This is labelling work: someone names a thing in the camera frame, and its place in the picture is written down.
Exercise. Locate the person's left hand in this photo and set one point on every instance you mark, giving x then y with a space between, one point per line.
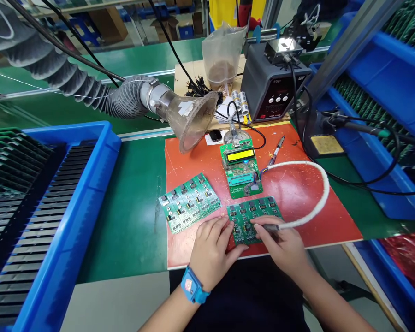
211 247

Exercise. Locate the person's right hand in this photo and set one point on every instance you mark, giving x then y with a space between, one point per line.
283 247

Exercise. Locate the person's right fingers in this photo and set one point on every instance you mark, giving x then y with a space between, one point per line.
268 221

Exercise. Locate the green circuit board panel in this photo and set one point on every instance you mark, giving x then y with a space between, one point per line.
190 204
254 211

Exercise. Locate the red work mat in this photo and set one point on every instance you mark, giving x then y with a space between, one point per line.
297 193

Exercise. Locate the programmer board with yellow display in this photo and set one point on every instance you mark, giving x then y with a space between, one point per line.
240 173

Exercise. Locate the black and silver pen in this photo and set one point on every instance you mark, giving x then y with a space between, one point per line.
276 150

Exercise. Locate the person's body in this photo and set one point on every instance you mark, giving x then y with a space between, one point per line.
252 297

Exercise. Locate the soldering iron stand with sponge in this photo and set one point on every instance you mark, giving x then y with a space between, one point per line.
326 143

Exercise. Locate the small black device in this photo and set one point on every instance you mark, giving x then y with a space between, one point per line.
215 136

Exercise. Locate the white paper cards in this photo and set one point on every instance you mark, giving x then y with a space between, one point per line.
224 112

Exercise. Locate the bundle of white cylinders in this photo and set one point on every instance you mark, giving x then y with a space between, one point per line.
241 103

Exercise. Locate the grey soldering station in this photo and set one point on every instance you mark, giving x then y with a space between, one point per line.
273 90

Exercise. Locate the black soldering iron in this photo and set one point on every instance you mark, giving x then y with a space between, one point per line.
363 126

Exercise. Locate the red plastic bag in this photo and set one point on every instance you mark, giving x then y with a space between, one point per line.
409 263

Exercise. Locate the blue storage bin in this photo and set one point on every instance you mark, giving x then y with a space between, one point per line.
394 304

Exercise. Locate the pile of black small parts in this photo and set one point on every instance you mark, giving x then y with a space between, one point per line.
195 88

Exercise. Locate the plastic bag with brown contents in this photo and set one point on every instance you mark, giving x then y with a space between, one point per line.
223 58

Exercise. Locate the blue rack of circuit boards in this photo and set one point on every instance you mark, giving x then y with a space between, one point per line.
390 86

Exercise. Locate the blue bin with black dividers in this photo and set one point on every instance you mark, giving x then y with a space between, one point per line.
72 207

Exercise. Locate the cardboard box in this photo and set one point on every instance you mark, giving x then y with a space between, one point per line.
107 22

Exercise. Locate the blue plastic stool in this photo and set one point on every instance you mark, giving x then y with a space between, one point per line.
84 31

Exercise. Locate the row of green circuit boards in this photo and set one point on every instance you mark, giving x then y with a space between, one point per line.
10 159

